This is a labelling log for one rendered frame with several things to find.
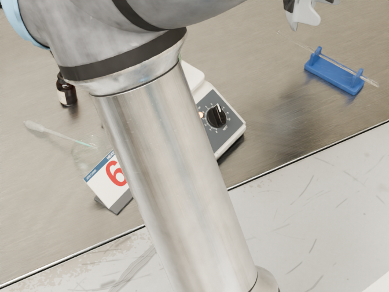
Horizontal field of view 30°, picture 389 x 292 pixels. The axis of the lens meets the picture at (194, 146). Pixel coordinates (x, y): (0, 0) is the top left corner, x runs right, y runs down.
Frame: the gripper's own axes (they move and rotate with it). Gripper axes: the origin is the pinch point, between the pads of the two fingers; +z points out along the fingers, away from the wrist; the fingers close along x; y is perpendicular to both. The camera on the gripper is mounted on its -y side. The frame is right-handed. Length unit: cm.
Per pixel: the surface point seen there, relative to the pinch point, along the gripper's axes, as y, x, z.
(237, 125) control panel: 3.1, -20.8, 5.9
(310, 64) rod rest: 4.1, -1.2, 7.7
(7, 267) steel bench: -8, -59, 9
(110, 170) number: -6.6, -38.9, 6.0
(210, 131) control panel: 1.2, -25.0, 4.8
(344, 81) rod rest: 10.5, -0.6, 8.3
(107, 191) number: -5.2, -41.5, 7.3
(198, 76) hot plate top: -4.6, -20.6, 0.2
